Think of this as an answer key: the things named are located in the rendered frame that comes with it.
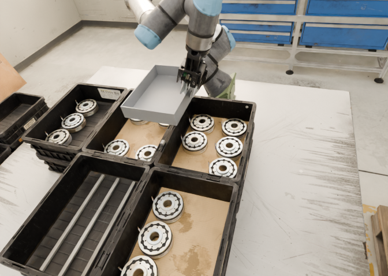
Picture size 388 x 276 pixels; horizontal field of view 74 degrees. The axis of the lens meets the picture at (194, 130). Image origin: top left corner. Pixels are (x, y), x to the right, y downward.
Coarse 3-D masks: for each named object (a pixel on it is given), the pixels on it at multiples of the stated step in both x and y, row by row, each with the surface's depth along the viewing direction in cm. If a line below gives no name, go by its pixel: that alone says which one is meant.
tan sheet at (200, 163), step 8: (216, 120) 114; (224, 120) 114; (216, 128) 111; (208, 136) 108; (216, 136) 108; (208, 144) 105; (216, 144) 104; (184, 152) 103; (208, 152) 102; (216, 152) 101; (176, 160) 101; (184, 160) 100; (192, 160) 100; (200, 160) 100; (208, 160) 99; (184, 168) 98; (192, 168) 97; (200, 168) 97
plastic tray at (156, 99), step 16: (144, 80) 98; (160, 80) 103; (176, 80) 102; (128, 96) 90; (144, 96) 97; (160, 96) 95; (176, 96) 94; (128, 112) 87; (144, 112) 84; (160, 112) 82; (176, 112) 81
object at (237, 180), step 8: (200, 96) 111; (248, 104) 105; (248, 128) 95; (168, 136) 96; (248, 136) 92; (248, 144) 93; (160, 152) 91; (240, 160) 85; (168, 168) 86; (176, 168) 86; (240, 168) 83; (208, 176) 82; (216, 176) 82; (224, 176) 81; (240, 176) 81
